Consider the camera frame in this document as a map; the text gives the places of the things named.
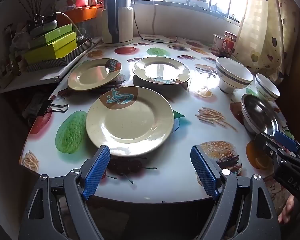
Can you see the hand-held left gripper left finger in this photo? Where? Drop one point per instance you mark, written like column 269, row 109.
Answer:
column 96, row 172

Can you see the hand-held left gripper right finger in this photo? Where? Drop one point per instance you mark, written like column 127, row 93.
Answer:
column 205, row 172

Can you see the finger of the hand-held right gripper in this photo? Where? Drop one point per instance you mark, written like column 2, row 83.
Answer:
column 285, row 139
column 263, row 142

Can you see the stainless steel bowl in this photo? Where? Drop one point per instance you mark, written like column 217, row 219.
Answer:
column 260, row 115

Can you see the small white striped bowl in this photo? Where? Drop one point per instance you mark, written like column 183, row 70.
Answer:
column 265, row 87

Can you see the beige plate with brown patch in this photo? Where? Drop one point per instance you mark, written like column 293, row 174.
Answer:
column 162, row 70
column 130, row 125
column 92, row 76

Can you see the large white striped bowl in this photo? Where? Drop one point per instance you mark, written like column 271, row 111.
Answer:
column 230, row 80

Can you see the person's right hand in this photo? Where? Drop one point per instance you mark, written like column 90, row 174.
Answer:
column 287, row 210

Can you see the large black binder clip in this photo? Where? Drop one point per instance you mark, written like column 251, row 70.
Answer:
column 43, row 107

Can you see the glass jar with red label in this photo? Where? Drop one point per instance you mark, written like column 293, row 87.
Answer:
column 228, row 45

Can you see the white plastic tub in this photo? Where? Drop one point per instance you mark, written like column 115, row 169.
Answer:
column 217, row 42

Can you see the cream heart print curtain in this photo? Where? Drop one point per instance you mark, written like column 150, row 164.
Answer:
column 265, row 30

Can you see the zigzag pattern box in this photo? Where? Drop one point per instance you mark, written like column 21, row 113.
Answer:
column 73, row 55

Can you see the small black binder clip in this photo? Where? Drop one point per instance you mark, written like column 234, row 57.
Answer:
column 233, row 18

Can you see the lime green box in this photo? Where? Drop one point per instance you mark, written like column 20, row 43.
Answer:
column 57, row 40
column 60, row 30
column 50, row 52

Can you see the cream electric kettle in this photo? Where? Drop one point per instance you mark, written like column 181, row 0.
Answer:
column 122, row 25

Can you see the grey oval device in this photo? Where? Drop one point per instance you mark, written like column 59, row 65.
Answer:
column 43, row 26

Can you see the orange plastic tray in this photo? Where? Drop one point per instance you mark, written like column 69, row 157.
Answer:
column 82, row 13

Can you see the dried twigs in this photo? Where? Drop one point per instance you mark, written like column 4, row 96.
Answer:
column 27, row 5

